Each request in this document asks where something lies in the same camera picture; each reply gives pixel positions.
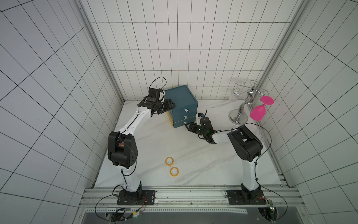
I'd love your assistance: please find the pink plastic goblet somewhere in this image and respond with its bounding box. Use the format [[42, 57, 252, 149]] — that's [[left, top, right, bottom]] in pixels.
[[250, 96, 274, 121]]

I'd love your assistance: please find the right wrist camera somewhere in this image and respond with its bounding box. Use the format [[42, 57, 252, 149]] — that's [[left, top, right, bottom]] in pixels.
[[196, 113, 212, 127]]

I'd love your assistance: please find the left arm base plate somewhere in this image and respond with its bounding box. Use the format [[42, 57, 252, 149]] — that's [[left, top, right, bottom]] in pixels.
[[117, 189, 156, 205]]

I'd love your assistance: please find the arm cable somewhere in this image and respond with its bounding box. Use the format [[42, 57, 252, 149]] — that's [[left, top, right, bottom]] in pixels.
[[232, 122, 289, 222], [94, 184, 146, 223]]

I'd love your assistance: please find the clear hanging wine glass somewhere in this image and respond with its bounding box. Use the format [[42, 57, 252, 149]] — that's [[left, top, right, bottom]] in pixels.
[[229, 78, 245, 102]]

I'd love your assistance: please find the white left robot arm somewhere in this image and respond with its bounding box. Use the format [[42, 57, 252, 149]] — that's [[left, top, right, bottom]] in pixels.
[[108, 97, 175, 193]]

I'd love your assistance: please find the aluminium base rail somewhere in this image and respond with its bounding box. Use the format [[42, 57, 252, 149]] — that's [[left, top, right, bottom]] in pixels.
[[79, 185, 304, 214]]

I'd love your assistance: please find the chrome glass holder stand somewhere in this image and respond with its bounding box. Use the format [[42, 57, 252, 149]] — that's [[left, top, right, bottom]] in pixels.
[[228, 80, 269, 125]]

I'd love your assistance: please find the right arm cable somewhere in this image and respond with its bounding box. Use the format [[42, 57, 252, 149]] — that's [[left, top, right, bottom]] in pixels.
[[232, 122, 289, 222]]

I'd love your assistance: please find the clear glass on table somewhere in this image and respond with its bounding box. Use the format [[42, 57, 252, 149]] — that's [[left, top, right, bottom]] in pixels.
[[254, 129, 268, 142]]

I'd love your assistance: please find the teal drawer cabinet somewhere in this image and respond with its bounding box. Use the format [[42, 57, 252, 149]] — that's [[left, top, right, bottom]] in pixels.
[[165, 85, 198, 128]]

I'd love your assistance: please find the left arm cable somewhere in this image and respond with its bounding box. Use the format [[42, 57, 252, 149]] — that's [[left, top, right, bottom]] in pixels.
[[94, 184, 146, 223]]

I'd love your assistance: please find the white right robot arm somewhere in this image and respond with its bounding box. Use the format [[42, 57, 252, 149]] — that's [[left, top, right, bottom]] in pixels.
[[185, 122, 263, 200]]

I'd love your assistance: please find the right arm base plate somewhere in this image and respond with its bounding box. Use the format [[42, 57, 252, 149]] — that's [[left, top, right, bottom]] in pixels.
[[225, 189, 267, 205]]

